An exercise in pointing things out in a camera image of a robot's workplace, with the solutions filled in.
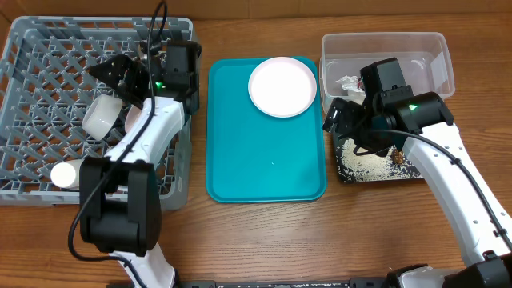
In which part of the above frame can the white cup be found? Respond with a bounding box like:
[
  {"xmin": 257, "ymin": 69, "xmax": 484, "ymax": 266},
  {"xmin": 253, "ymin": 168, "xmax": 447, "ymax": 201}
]
[{"xmin": 50, "ymin": 159, "xmax": 83, "ymax": 189}]

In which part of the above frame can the small white pink plate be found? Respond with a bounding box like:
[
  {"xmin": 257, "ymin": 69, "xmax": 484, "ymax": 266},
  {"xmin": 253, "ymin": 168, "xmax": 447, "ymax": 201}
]
[{"xmin": 124, "ymin": 105, "xmax": 142, "ymax": 133}]

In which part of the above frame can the spilled rice pile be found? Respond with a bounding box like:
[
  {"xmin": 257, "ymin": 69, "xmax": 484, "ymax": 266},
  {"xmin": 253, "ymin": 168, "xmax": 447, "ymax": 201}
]
[{"xmin": 335, "ymin": 138, "xmax": 421, "ymax": 182}]

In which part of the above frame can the large white plate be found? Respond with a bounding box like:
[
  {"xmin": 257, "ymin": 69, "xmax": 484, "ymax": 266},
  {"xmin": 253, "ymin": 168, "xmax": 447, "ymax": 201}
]
[{"xmin": 248, "ymin": 57, "xmax": 317, "ymax": 118}]

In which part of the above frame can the teal serving tray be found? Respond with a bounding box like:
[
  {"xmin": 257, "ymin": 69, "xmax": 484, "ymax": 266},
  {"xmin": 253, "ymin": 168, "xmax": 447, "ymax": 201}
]
[{"xmin": 206, "ymin": 58, "xmax": 327, "ymax": 203}]

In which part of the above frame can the clear plastic bin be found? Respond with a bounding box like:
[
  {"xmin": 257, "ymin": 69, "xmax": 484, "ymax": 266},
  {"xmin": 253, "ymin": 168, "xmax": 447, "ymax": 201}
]
[{"xmin": 318, "ymin": 32, "xmax": 456, "ymax": 111}]

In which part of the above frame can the white tissue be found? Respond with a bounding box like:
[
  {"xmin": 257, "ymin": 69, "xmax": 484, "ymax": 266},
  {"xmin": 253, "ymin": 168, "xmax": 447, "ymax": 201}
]
[{"xmin": 336, "ymin": 75, "xmax": 366, "ymax": 102}]

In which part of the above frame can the black tray bin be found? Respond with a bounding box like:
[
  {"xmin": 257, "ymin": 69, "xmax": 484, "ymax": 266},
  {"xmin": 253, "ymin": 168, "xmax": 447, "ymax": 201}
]
[{"xmin": 330, "ymin": 127, "xmax": 425, "ymax": 185}]

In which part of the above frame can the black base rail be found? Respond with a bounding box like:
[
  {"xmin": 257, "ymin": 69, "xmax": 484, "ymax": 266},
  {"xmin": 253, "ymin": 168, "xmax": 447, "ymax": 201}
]
[{"xmin": 177, "ymin": 278, "xmax": 389, "ymax": 288}]

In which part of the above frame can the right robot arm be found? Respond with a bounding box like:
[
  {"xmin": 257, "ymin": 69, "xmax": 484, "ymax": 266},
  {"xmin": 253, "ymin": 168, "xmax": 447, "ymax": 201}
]
[{"xmin": 322, "ymin": 92, "xmax": 511, "ymax": 287}]

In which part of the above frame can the grey dishwasher rack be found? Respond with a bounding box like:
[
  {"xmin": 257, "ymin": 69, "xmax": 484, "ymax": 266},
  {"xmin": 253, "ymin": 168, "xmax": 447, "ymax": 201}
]
[{"xmin": 1, "ymin": 16, "xmax": 197, "ymax": 206}]

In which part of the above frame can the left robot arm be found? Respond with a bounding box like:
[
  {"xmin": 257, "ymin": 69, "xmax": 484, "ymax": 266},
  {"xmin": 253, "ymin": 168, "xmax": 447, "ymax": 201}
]
[{"xmin": 68, "ymin": 40, "xmax": 202, "ymax": 287}]

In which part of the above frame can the bowl of rice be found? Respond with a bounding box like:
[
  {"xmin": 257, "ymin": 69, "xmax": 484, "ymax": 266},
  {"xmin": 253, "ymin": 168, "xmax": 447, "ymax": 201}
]
[{"xmin": 82, "ymin": 94, "xmax": 122, "ymax": 141}]

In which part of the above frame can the brown food lump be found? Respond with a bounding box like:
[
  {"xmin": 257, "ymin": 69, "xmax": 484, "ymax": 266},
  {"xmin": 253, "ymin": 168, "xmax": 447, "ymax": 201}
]
[{"xmin": 391, "ymin": 149, "xmax": 405, "ymax": 166}]

